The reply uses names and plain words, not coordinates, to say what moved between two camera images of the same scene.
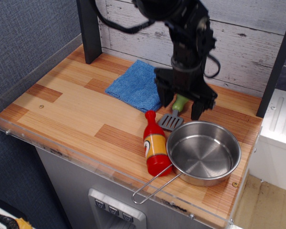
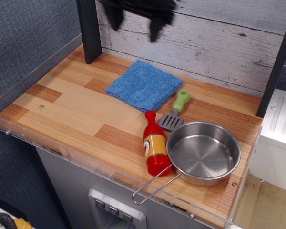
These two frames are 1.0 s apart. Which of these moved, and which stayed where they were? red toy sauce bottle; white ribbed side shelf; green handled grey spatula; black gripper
Moved: black gripper
Stayed: white ribbed side shelf; green handled grey spatula; red toy sauce bottle
